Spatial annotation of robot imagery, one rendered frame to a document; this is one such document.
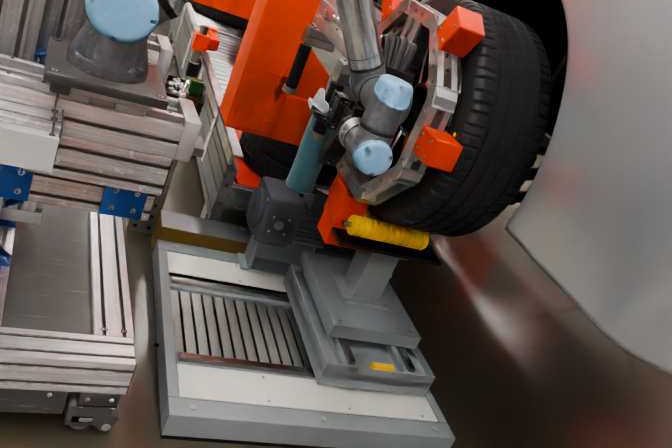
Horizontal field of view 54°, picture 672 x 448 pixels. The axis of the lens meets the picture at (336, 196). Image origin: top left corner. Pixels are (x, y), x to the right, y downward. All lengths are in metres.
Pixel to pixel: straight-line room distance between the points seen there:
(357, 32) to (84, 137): 0.58
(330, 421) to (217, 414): 0.31
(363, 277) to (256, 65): 0.74
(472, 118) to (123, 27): 0.84
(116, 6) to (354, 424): 1.24
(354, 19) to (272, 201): 0.89
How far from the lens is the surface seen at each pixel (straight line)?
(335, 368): 1.92
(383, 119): 1.32
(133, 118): 1.38
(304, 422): 1.83
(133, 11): 1.17
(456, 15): 1.65
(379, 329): 2.03
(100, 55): 1.33
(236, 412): 1.77
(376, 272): 2.08
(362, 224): 1.85
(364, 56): 1.40
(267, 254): 2.40
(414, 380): 2.05
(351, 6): 1.37
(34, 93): 1.36
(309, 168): 1.98
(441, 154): 1.57
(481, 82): 1.64
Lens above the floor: 1.24
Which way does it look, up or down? 21 degrees down
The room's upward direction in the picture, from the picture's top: 23 degrees clockwise
